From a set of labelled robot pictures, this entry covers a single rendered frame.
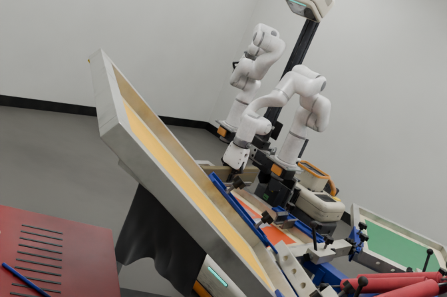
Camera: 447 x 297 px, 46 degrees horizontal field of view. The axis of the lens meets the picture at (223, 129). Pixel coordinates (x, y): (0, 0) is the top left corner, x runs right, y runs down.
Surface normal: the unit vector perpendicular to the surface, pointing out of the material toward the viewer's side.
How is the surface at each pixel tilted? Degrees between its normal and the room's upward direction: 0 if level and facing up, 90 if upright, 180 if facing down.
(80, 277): 0
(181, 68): 90
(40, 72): 90
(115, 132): 90
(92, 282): 0
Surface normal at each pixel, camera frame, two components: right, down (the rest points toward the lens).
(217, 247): 0.26, 0.33
